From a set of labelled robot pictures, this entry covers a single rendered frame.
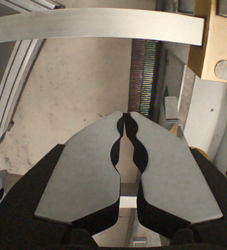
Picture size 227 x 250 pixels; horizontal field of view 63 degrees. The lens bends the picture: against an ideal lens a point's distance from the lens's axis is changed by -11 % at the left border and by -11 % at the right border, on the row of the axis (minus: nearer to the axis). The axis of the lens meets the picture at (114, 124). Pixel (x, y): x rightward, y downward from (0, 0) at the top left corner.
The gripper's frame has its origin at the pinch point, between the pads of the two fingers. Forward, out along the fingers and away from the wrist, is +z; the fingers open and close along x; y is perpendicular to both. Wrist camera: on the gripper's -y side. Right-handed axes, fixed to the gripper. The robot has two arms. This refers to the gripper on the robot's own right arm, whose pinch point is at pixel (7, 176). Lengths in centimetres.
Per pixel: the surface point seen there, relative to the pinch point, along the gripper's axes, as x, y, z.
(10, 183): -1.6, -2.4, -2.9
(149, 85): -13.1, -25.3, 12.4
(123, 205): 0.7, -21.2, -3.5
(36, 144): 57, 33, 83
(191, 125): -0.1, -39.3, 20.6
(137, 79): -14.2, -23.1, 12.4
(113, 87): 15, -18, 83
